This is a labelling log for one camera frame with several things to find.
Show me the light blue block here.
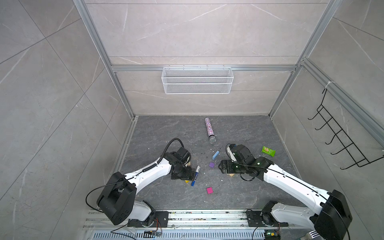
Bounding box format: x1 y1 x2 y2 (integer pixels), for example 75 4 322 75
212 151 220 160

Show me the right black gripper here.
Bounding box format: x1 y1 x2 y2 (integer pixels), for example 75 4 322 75
217 159 247 174

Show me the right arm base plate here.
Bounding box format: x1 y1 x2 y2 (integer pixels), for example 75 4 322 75
245 210 289 228

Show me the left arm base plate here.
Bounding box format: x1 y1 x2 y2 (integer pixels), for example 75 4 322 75
128 211 169 228

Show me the blue white marker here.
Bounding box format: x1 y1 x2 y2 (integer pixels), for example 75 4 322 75
191 166 201 187

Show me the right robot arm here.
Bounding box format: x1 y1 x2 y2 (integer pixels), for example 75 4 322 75
219 144 353 240

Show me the magenta cube block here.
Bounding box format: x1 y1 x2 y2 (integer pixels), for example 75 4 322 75
206 187 214 194

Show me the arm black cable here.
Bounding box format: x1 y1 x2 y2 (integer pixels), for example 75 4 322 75
85 137 185 214
224 143 352 240

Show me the white wire mesh basket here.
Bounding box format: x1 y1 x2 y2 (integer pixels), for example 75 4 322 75
162 67 234 95

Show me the green circuit board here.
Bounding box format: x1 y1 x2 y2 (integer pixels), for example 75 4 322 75
265 230 281 240

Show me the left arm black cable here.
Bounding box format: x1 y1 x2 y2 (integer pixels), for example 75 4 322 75
85 137 185 214

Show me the glitter sprinkle tube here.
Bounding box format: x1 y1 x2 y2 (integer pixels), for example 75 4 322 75
205 118 217 144

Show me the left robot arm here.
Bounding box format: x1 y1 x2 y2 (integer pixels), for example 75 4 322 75
97 147 194 226

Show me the black wire hook rack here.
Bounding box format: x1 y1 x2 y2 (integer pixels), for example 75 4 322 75
308 89 384 170

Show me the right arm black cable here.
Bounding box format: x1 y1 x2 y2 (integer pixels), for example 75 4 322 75
224 143 352 240

